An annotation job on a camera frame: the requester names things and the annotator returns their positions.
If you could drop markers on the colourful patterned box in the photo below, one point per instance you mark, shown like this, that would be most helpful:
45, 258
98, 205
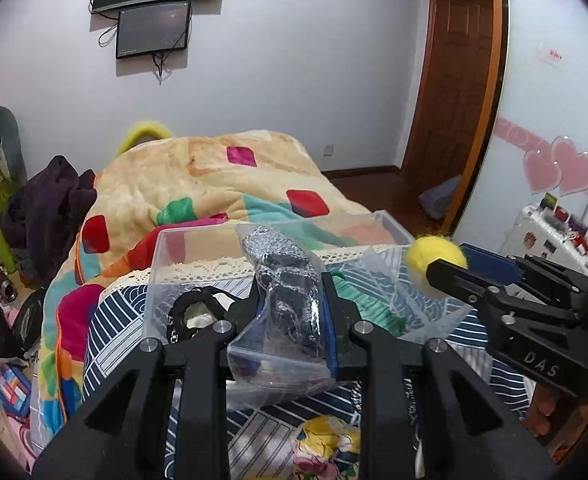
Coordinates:
6, 387

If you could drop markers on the clear plastic storage box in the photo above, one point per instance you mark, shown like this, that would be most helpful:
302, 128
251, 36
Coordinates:
199, 250

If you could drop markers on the pink heart wall sticker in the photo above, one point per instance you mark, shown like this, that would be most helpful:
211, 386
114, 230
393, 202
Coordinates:
541, 172
573, 165

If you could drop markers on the white stickered suitcase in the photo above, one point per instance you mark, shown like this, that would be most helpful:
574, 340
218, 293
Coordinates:
548, 240

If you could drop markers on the floral printed cloth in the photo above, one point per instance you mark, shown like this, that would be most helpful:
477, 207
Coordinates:
324, 445

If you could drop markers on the black scrunchie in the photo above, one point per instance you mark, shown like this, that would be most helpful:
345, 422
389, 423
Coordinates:
181, 312

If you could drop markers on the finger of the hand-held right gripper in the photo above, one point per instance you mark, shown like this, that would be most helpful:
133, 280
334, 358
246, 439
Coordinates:
488, 262
456, 277

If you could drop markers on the white lace trim cloth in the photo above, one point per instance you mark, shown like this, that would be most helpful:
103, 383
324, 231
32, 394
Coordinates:
209, 269

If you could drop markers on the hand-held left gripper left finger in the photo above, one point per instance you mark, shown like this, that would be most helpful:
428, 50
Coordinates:
241, 311

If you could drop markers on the colourful patchwork blanket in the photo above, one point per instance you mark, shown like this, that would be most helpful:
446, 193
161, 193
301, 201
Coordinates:
199, 175

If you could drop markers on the grey floor cushion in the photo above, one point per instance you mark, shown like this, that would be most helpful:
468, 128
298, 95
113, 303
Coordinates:
441, 197

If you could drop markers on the white wall socket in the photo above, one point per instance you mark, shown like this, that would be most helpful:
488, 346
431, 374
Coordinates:
328, 149

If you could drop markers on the red white wall sticker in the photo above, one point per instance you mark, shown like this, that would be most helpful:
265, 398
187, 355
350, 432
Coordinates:
553, 56

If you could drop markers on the clear bag with silver cloth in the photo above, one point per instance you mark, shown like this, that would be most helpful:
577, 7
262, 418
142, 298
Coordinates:
286, 310

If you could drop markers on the blue white striped bedsheet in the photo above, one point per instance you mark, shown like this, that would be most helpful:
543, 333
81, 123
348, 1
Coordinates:
119, 325

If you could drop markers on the brown wooden door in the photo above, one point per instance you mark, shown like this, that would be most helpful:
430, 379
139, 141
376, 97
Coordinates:
453, 85

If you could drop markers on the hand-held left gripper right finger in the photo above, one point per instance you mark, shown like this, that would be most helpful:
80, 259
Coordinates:
330, 332

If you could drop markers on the person's right hand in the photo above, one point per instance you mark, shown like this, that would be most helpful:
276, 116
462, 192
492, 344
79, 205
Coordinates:
541, 410

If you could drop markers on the dark purple clothing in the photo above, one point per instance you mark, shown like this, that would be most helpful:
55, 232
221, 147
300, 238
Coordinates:
49, 210

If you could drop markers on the empty clear plastic bag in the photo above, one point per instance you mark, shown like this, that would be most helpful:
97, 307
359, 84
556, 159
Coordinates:
418, 310

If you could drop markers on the black plastic bag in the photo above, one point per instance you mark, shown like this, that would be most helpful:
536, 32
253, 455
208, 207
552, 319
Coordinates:
4, 322

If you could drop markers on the grey plush toy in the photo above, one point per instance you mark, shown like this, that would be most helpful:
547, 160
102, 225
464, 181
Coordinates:
1, 135

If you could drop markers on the green knitted cloth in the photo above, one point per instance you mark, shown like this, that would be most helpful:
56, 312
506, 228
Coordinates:
368, 305

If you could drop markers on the yellow fuzzy ball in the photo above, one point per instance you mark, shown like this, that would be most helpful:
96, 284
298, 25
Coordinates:
431, 260

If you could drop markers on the small black monitor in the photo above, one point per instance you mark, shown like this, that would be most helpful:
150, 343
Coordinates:
153, 29

